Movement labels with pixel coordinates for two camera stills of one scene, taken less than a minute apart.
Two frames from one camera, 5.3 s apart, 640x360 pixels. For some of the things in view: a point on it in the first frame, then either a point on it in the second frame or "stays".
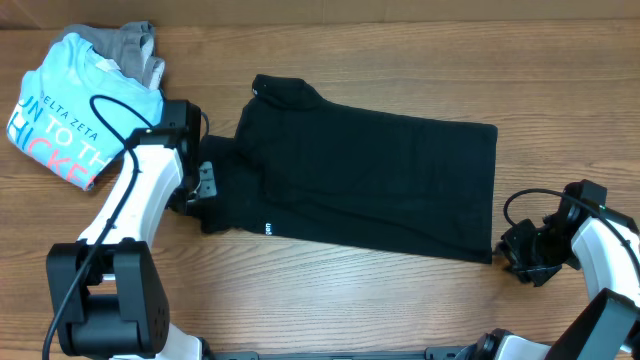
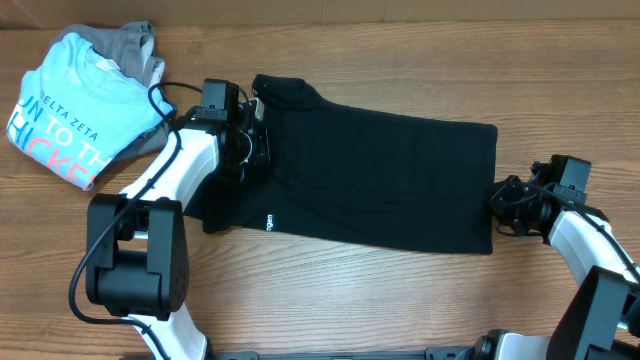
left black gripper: x=207 y=191 to x=263 y=154
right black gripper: x=511 y=250 to x=508 y=186
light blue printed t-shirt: x=75 y=110 stays
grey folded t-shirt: x=130 y=48 stays
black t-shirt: x=305 y=166 stays
